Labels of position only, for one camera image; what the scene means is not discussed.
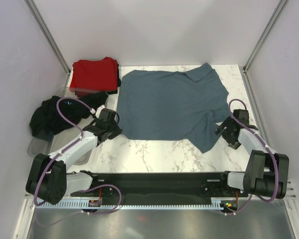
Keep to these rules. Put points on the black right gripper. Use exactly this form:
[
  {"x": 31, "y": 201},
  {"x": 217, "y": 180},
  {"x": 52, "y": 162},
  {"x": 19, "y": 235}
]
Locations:
[{"x": 233, "y": 143}]

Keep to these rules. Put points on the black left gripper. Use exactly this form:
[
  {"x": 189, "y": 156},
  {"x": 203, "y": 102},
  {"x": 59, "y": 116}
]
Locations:
[{"x": 117, "y": 132}]

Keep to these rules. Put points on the blue-grey t-shirt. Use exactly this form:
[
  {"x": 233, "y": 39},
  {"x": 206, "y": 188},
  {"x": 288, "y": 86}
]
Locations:
[{"x": 164, "y": 105}]

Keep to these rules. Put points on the black t-shirt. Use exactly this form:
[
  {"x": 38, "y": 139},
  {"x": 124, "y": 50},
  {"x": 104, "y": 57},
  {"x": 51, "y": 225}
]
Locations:
[
  {"x": 113, "y": 79},
  {"x": 46, "y": 119}
]

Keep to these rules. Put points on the clear plastic bin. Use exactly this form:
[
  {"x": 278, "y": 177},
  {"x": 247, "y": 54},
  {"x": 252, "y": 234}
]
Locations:
[{"x": 51, "y": 143}]

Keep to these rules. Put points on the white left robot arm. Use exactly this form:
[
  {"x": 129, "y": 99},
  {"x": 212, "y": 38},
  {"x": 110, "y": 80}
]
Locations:
[{"x": 49, "y": 180}]

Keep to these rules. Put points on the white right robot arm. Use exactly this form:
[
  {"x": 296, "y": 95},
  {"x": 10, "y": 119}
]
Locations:
[{"x": 266, "y": 174}]

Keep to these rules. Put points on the folded black t-shirt under red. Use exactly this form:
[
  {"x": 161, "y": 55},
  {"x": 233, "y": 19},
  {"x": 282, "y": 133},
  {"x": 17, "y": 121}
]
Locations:
[{"x": 113, "y": 79}]

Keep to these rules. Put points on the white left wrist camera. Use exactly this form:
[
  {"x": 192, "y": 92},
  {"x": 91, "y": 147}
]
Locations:
[{"x": 96, "y": 112}]

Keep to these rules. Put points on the white slotted cable duct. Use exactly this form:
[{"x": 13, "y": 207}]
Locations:
[{"x": 89, "y": 204}]

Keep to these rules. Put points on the aluminium corner frame post left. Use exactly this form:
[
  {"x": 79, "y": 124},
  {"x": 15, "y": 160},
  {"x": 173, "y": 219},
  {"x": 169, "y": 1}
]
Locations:
[{"x": 47, "y": 34}]

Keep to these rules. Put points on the aluminium corner frame post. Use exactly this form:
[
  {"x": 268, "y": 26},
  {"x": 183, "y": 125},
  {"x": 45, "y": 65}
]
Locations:
[
  {"x": 47, "y": 34},
  {"x": 265, "y": 33}
]

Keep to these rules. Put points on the aluminium corner frame post right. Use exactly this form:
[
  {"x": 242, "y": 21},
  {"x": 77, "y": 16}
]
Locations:
[{"x": 265, "y": 33}]

